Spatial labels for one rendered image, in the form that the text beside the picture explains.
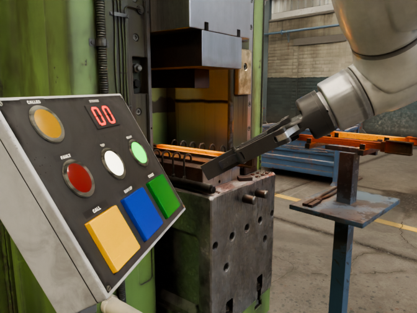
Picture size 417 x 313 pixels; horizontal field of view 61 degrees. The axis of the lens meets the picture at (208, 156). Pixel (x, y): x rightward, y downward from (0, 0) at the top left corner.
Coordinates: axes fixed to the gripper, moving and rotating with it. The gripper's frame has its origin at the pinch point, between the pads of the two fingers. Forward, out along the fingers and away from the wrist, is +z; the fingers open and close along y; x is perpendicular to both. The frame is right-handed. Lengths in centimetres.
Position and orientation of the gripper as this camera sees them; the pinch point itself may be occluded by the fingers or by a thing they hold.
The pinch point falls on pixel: (221, 164)
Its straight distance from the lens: 65.0
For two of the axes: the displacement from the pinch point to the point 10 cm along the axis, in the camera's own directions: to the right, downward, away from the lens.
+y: 2.2, -1.9, 9.6
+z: -8.5, 4.5, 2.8
